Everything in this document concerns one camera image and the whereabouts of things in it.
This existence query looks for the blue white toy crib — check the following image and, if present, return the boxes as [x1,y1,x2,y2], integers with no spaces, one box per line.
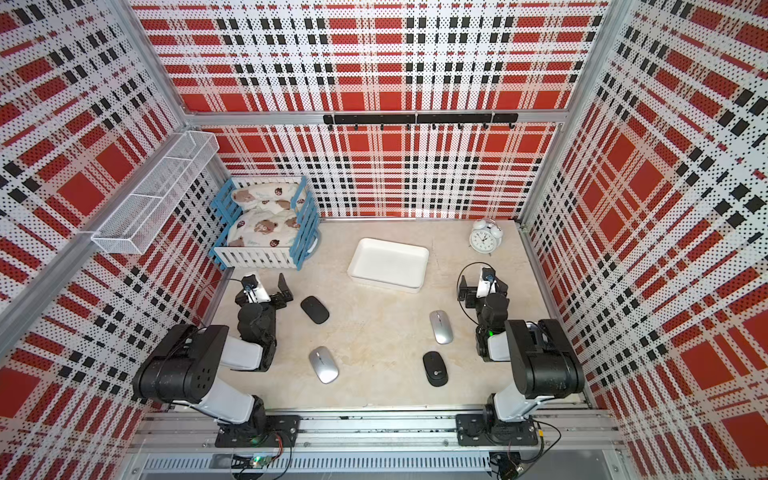
[211,176,321,269]

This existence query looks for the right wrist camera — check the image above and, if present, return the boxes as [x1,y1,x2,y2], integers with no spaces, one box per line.
[476,267,496,298]

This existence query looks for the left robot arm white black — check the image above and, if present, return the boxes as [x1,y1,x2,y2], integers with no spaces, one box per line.
[132,274,300,448]

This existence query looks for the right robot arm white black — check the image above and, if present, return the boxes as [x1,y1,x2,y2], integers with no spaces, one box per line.
[456,267,586,446]

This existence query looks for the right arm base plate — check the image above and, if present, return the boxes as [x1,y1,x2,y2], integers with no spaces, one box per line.
[455,414,540,447]

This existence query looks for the aluminium front rail frame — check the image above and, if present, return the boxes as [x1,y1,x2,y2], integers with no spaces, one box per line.
[118,404,637,479]

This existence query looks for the bear print pillow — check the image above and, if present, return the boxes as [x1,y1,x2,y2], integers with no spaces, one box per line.
[231,183,299,213]

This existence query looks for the black wall hook rail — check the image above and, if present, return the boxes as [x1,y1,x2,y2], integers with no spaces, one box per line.
[323,112,520,127]

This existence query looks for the white plastic storage tray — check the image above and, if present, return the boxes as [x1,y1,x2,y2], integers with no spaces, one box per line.
[347,238,430,293]

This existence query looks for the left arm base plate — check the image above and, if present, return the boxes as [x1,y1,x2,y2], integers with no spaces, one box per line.
[215,415,301,449]

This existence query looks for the black mouse with logo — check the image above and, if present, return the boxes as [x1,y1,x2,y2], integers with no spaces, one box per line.
[422,351,448,387]

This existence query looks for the white wire mesh shelf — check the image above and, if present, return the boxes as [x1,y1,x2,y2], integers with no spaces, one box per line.
[91,130,219,255]

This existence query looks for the bear print blanket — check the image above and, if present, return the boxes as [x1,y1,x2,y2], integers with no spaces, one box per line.
[226,200,300,248]

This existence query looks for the right camera cable black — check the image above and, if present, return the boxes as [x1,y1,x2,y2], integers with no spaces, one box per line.
[456,261,496,326]

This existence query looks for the green circuit board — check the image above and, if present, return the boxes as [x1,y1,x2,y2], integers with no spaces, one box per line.
[230,455,280,471]

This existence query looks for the white twin-bell alarm clock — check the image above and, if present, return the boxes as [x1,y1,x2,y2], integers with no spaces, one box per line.
[469,219,503,254]

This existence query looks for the silver mouse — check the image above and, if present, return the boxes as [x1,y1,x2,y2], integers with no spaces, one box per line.
[308,346,339,384]
[429,310,454,345]

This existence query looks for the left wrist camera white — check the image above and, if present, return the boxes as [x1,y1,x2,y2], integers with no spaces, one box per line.
[244,274,271,303]

